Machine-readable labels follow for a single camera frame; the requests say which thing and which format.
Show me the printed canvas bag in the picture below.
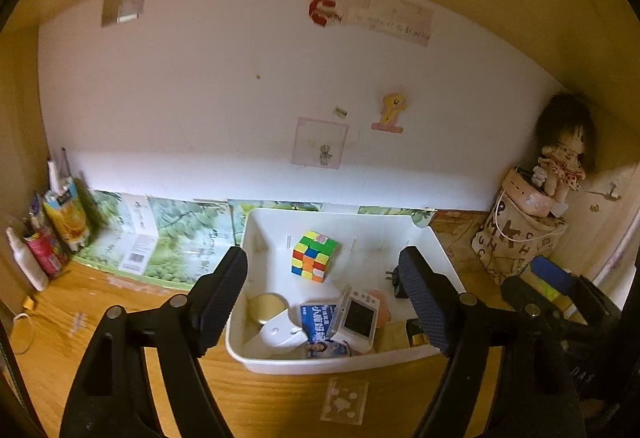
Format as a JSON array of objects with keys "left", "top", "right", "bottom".
[{"left": 471, "top": 190, "right": 568, "bottom": 286}]

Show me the leaf print paper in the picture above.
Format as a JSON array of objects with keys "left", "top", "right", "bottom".
[{"left": 75, "top": 190, "right": 436, "bottom": 291}]

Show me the colourful puzzle cube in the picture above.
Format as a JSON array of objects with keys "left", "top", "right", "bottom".
[{"left": 291, "top": 230, "right": 341, "bottom": 283}]

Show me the white cardboard box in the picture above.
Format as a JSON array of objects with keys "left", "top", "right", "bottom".
[{"left": 119, "top": 195, "right": 161, "bottom": 275}]

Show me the clear acrylic block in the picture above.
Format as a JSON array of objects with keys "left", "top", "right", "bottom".
[{"left": 320, "top": 378, "right": 370, "bottom": 426}]

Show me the brown haired doll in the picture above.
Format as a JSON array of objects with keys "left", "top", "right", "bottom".
[{"left": 532, "top": 92, "right": 597, "bottom": 196}]

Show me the red wall sticker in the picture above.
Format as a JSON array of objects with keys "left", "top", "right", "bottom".
[{"left": 309, "top": 0, "right": 343, "bottom": 27}]

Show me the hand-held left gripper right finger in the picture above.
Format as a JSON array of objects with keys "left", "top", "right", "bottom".
[{"left": 397, "top": 245, "right": 588, "bottom": 438}]

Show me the white compact camera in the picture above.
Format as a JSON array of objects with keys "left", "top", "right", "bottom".
[{"left": 327, "top": 285, "right": 381, "bottom": 353}]

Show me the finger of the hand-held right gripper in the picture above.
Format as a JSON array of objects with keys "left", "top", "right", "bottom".
[
  {"left": 500, "top": 274, "right": 561, "bottom": 319},
  {"left": 530, "top": 255, "right": 623, "bottom": 334}
]

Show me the gold round compact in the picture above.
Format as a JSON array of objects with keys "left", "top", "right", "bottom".
[{"left": 247, "top": 293, "right": 291, "bottom": 327}]

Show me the red snack packet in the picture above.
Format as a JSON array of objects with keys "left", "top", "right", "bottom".
[{"left": 25, "top": 230, "right": 68, "bottom": 276}]

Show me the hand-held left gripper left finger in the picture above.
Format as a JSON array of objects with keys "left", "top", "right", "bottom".
[{"left": 59, "top": 245, "right": 249, "bottom": 438}]

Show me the black plug charger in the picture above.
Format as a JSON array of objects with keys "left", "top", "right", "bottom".
[{"left": 384, "top": 265, "right": 412, "bottom": 301}]

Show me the yellow pony wall sticker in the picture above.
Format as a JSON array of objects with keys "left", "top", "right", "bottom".
[{"left": 371, "top": 92, "right": 416, "bottom": 135}]

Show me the white tube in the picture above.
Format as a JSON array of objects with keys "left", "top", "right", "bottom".
[{"left": 47, "top": 158, "right": 71, "bottom": 193}]

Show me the white round container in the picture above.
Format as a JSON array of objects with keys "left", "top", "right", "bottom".
[{"left": 257, "top": 310, "right": 308, "bottom": 360}]

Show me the white plastic storage bin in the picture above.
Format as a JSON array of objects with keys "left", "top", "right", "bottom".
[{"left": 224, "top": 208, "right": 468, "bottom": 375}]

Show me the pink square wall sticker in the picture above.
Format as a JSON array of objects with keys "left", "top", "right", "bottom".
[{"left": 291, "top": 117, "right": 350, "bottom": 169}]

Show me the paper wall note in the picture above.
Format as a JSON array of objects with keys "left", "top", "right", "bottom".
[{"left": 312, "top": 0, "right": 435, "bottom": 47}]

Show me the blue floss pick box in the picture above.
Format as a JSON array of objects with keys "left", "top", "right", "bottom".
[{"left": 299, "top": 302, "right": 353, "bottom": 360}]

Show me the green perfume bottle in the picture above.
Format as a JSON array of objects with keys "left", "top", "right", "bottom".
[{"left": 406, "top": 318, "right": 431, "bottom": 348}]

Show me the pink spotted box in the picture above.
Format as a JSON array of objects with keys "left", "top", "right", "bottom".
[{"left": 501, "top": 166, "right": 553, "bottom": 217}]

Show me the white spray bottle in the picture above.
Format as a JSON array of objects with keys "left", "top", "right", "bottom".
[{"left": 6, "top": 227, "right": 50, "bottom": 291}]

